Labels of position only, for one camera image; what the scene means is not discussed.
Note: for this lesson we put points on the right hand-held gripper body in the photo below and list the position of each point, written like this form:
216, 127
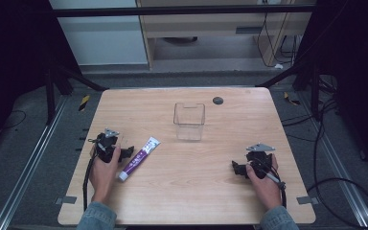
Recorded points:
260, 159

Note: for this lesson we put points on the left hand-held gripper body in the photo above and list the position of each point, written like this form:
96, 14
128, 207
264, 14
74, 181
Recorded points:
106, 145

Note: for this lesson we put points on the purple and white toothpaste tube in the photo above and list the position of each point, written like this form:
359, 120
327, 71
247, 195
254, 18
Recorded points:
139, 158

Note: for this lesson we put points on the clear plastic square container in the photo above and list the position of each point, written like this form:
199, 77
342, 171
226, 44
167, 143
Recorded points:
189, 121

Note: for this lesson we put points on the person's right hand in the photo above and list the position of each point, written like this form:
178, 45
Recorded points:
265, 188

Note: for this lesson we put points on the person's left hand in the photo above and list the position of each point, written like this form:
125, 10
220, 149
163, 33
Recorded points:
103, 177

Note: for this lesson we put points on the yellow and black tape strip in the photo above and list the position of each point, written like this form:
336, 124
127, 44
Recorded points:
291, 99
84, 103

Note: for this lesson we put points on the grey tape patch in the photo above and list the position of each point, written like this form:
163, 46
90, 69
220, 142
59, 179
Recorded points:
307, 200
65, 200

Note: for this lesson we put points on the black metal stand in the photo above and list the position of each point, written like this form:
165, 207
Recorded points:
60, 83
303, 80

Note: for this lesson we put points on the white cabinet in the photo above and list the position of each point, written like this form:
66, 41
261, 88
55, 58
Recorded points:
99, 32

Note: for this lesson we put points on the aluminium floor rail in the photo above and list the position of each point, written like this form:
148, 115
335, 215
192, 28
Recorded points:
335, 159
28, 163

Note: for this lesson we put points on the black metal frame bar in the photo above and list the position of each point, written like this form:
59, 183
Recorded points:
182, 11

